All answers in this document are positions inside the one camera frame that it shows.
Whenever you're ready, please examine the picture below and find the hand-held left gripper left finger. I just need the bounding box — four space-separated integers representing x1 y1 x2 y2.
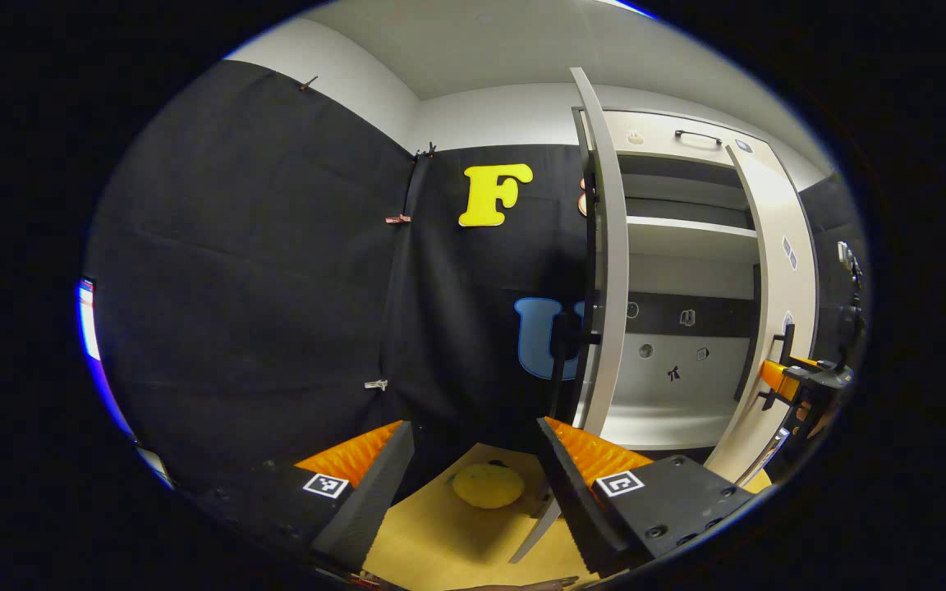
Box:
194 420 416 573

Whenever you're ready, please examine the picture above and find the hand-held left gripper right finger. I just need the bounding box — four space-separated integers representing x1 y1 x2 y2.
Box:
535 416 758 578

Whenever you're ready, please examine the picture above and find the white cabinet door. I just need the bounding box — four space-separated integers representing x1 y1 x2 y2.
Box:
723 144 821 486
510 67 631 564

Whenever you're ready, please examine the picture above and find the grey white cabinet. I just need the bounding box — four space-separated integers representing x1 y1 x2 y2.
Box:
575 107 821 460

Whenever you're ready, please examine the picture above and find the white cabinet drawer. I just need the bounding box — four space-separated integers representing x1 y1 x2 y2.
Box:
604 110 771 170

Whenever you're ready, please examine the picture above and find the yellow round pad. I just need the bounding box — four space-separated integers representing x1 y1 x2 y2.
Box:
450 462 526 511

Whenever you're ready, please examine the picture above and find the black door handle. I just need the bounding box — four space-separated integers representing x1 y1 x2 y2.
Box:
549 312 603 420
772 323 796 411

